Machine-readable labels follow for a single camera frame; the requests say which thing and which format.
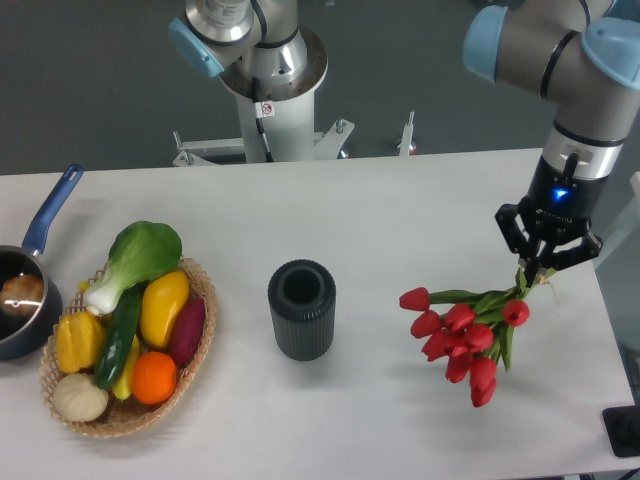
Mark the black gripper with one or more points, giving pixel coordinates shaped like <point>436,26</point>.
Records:
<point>557,209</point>

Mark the red tulip bouquet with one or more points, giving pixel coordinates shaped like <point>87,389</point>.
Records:
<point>472,331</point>

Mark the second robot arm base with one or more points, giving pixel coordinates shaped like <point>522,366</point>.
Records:
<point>258,48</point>

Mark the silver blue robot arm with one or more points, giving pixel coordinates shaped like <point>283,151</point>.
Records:
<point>586,62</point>

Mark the black device at edge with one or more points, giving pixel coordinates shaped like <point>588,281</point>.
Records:
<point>622,426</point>

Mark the dark ribbed vase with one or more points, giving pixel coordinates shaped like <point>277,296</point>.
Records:
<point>302,299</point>

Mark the purple sweet potato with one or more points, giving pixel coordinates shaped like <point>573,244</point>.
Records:
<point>187,332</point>

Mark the yellow mango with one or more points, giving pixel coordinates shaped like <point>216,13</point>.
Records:
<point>163,299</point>

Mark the green bok choy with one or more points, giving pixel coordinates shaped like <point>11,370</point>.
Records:
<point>142,252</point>

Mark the orange fruit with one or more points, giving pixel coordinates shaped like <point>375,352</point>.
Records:
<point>154,378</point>

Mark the green cucumber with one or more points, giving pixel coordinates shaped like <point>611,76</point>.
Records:
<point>118,339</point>

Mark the yellow banana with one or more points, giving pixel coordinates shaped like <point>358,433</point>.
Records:
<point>123,386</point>

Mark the woven wicker basket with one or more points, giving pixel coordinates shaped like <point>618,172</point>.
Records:
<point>129,416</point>

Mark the yellow bell pepper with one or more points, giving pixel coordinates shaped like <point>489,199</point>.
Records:
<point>79,339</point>

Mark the white steamed bun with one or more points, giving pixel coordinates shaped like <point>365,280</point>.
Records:
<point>77,398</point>

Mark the brown food in pan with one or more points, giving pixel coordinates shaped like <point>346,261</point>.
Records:
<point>22,295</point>

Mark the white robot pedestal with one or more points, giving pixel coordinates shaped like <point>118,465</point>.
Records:
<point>271,131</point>

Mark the blue handled saucepan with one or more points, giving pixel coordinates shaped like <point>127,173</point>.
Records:
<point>21,335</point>

